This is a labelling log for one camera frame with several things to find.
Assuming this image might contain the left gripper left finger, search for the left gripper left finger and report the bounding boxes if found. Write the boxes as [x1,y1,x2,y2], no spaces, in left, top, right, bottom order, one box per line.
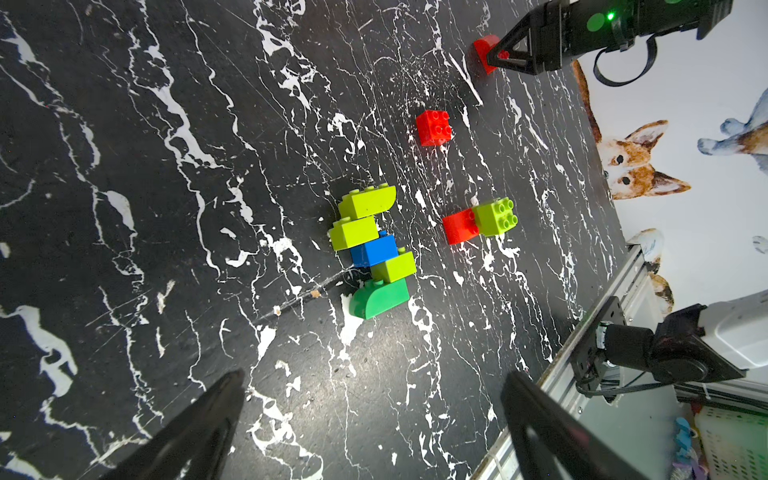
[104,369,245,479]

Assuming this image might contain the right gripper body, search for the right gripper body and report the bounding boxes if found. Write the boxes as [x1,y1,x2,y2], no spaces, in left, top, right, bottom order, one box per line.
[536,1,577,74]

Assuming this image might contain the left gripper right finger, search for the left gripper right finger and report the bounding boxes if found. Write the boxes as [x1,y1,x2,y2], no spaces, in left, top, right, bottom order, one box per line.
[502,371,644,479]

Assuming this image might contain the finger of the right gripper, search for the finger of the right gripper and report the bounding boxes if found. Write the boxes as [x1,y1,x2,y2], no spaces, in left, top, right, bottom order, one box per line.
[487,8,547,63]
[488,56,555,75]

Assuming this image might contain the small red lego brick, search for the small red lego brick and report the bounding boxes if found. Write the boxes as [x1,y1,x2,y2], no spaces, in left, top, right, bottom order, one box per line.
[416,110,453,147]

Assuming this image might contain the lime lego brick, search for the lime lego brick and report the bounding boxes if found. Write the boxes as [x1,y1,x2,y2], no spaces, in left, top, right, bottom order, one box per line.
[328,216,379,251]
[472,197,518,236]
[338,183,397,220]
[371,247,417,284]

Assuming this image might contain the dark green lego brick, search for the dark green lego brick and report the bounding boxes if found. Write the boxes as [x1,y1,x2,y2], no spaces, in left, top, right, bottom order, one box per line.
[349,279,410,320]

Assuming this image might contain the blue lego brick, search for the blue lego brick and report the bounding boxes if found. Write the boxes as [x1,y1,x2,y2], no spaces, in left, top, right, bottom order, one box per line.
[350,231,398,268]

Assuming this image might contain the lime lego brick back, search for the lime lego brick back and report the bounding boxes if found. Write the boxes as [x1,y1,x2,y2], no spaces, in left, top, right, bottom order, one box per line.
[328,216,379,251]

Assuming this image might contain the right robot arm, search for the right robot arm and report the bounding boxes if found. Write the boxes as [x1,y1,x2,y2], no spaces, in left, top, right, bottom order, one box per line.
[474,0,733,76]

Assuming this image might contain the aluminium front rail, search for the aluminium front rail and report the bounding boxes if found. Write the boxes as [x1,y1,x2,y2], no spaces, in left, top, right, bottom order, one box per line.
[471,245,645,480]

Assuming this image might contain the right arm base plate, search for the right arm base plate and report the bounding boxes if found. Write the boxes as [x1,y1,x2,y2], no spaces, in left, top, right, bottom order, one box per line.
[570,296,625,392]

